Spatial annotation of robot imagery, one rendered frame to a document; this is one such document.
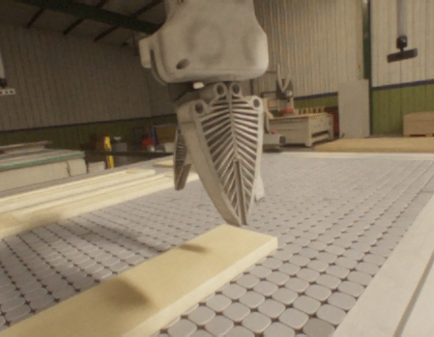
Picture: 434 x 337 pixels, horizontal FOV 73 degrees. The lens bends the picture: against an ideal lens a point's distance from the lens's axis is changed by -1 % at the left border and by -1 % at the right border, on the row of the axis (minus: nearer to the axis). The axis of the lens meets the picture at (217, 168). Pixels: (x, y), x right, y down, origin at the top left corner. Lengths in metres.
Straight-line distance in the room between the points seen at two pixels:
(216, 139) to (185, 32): 0.08
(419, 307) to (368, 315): 0.06
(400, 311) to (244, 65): 0.31
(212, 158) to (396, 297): 0.28
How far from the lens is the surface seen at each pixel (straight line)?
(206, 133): 0.24
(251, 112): 0.27
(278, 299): 0.41
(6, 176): 4.05
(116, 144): 9.41
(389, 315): 0.40
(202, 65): 0.23
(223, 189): 0.25
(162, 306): 0.39
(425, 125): 8.93
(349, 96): 8.84
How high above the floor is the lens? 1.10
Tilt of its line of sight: 10 degrees down
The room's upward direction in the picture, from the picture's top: 6 degrees counter-clockwise
